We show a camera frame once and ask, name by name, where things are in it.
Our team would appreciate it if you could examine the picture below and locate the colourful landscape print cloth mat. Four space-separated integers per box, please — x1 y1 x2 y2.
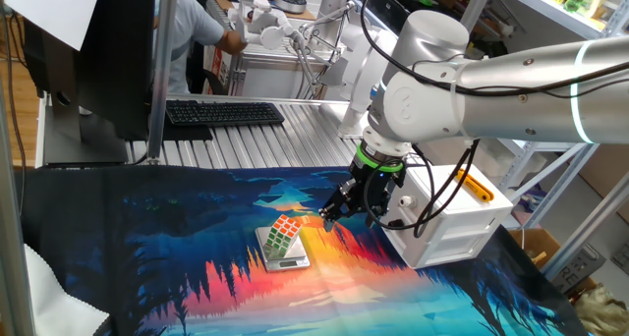
14 164 591 336

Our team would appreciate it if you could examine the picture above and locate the white drawer with black knob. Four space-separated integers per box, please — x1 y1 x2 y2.
380 197 431 270

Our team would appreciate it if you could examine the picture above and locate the silver digital kitchen scale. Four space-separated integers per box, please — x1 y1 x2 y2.
255 226 312 273

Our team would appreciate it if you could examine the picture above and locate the aluminium frame profile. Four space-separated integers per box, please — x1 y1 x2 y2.
145 0 179 166
0 73 36 336

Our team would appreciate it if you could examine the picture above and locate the white paper sheet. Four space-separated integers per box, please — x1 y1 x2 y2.
3 0 104 52

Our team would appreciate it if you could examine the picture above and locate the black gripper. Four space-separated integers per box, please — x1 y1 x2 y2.
317 161 408 233

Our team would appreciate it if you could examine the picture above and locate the white teleoperation device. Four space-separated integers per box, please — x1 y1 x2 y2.
228 0 355 89

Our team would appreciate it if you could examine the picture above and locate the black computer monitor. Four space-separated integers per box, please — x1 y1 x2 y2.
22 0 157 169

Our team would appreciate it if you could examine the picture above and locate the round grey device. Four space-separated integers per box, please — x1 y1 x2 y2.
271 0 309 14

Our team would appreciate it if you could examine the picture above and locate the person in light blue shirt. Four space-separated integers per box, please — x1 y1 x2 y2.
154 0 227 95

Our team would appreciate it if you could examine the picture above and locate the grey lettered plate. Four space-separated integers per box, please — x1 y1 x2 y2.
549 245 606 294

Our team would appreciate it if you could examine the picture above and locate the yellow folding hex key set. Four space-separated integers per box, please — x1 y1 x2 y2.
454 168 495 203

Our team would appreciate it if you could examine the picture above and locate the white plastic drawer cabinet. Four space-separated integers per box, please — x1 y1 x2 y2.
380 163 514 270

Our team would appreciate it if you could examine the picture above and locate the bare forearm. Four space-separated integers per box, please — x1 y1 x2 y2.
214 28 248 56

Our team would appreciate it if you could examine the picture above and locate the black mouse pad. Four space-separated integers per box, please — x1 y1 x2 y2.
161 122 213 141

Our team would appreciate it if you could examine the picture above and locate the rubik's cube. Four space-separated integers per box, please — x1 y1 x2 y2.
262 213 304 258

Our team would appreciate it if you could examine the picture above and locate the white metal shelf rack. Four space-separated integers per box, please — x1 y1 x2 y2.
461 0 629 281

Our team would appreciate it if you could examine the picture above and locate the red white box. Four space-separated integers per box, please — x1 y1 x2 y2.
202 45 233 94

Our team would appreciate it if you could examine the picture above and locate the black computer keyboard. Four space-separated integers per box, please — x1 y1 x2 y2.
165 99 286 128

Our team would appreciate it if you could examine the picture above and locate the brown cardboard box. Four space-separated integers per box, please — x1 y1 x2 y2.
508 227 561 269

